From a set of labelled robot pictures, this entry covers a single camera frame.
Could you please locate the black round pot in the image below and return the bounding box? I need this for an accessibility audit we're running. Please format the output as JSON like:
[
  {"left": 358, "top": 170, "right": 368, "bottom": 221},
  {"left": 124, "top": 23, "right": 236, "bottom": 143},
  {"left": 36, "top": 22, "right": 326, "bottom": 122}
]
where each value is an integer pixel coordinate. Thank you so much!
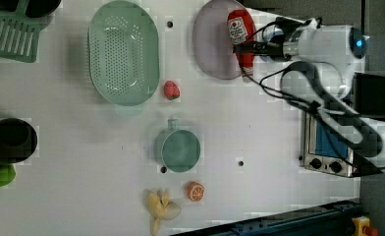
[{"left": 0, "top": 0, "right": 62, "bottom": 18}]

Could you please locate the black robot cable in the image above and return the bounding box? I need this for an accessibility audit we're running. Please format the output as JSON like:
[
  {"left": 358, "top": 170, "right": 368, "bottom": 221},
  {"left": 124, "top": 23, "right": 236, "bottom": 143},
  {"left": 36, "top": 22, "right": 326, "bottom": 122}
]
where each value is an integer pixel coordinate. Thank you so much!
[{"left": 246, "top": 19, "right": 385, "bottom": 171}]

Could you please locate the red plush strawberry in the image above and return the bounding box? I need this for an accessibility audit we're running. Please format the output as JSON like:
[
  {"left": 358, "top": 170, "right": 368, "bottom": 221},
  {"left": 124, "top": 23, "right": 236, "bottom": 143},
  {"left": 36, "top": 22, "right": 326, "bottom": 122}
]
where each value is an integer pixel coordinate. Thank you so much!
[{"left": 164, "top": 81, "right": 181, "bottom": 100}]

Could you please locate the teal mug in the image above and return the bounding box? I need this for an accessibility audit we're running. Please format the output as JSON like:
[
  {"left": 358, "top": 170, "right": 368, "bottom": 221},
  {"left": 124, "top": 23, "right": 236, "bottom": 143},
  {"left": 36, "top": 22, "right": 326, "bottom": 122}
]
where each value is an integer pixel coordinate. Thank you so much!
[{"left": 153, "top": 118, "right": 201, "bottom": 173}]

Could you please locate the blue metal rail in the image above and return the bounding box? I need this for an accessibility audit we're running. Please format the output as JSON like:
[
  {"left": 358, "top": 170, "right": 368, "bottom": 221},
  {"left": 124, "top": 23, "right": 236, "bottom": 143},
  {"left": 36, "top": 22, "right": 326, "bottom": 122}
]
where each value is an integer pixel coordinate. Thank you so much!
[{"left": 171, "top": 201, "right": 363, "bottom": 236}]

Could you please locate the green perforated colander basket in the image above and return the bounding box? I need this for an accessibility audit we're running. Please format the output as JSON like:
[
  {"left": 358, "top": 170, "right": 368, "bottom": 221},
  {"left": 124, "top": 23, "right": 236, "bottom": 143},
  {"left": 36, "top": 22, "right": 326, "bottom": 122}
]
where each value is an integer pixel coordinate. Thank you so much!
[{"left": 88, "top": 0, "right": 160, "bottom": 106}]

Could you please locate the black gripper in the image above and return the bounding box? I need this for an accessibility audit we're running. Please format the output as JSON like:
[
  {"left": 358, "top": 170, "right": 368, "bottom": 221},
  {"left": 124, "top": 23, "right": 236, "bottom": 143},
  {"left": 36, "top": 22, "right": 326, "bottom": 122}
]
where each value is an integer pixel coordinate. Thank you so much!
[{"left": 233, "top": 17, "right": 301, "bottom": 62}]

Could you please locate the yellow red clamp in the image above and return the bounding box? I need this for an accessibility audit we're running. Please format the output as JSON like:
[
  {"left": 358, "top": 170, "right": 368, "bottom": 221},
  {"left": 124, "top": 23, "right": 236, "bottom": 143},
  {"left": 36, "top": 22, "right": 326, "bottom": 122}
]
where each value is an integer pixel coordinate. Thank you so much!
[{"left": 352, "top": 216, "right": 379, "bottom": 236}]

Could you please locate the red plush ketchup bottle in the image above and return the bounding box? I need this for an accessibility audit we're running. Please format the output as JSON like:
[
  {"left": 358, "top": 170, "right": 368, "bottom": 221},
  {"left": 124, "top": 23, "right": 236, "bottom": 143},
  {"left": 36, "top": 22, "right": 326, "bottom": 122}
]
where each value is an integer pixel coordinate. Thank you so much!
[{"left": 227, "top": 9, "right": 255, "bottom": 80}]

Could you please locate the silver toaster oven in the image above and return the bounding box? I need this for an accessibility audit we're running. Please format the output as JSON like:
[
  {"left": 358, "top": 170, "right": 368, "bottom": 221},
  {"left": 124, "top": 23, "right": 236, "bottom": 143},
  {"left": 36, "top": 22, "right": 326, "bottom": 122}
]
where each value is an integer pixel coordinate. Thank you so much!
[{"left": 300, "top": 73, "right": 385, "bottom": 178}]

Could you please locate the orange slice toy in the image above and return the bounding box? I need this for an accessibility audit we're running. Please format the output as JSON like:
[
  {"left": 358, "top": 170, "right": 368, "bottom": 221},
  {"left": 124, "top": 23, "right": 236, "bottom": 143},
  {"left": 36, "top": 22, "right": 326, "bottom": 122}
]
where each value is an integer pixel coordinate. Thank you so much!
[{"left": 187, "top": 182, "right": 204, "bottom": 202}]

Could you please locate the black round bowl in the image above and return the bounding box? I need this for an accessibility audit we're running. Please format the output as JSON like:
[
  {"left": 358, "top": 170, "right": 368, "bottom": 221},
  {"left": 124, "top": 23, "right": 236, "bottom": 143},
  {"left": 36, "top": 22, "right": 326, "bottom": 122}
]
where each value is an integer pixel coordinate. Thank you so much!
[{"left": 0, "top": 118, "right": 37, "bottom": 164}]

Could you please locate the green slotted spatula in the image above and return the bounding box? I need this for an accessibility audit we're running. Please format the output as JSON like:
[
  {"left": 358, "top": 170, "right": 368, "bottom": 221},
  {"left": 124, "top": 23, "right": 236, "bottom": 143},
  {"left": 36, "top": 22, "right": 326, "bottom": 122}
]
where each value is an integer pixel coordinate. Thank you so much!
[{"left": 0, "top": 0, "right": 40, "bottom": 63}]

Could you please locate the green plush pear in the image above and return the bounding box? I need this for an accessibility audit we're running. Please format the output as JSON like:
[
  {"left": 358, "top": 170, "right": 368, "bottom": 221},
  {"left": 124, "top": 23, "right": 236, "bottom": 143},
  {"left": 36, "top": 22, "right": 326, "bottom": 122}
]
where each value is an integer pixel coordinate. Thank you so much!
[{"left": 0, "top": 164, "right": 17, "bottom": 187}]

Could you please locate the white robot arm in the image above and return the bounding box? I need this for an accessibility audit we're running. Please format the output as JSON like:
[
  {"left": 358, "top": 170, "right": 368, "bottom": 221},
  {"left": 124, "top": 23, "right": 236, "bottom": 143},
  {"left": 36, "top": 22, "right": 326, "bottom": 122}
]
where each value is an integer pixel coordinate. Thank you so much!
[{"left": 227, "top": 17, "right": 385, "bottom": 174}]

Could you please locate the lavender round plate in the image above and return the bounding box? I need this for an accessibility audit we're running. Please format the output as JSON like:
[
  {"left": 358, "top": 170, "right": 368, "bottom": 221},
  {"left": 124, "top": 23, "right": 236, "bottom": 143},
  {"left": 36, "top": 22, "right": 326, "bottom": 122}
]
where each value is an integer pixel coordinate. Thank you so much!
[{"left": 192, "top": 0, "right": 245, "bottom": 80}]

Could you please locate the peeled banana toy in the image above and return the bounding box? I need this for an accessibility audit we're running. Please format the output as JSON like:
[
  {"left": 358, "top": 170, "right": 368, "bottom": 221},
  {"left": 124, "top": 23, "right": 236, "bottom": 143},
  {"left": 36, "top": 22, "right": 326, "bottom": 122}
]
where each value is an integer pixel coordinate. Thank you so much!
[{"left": 147, "top": 191, "right": 182, "bottom": 236}]

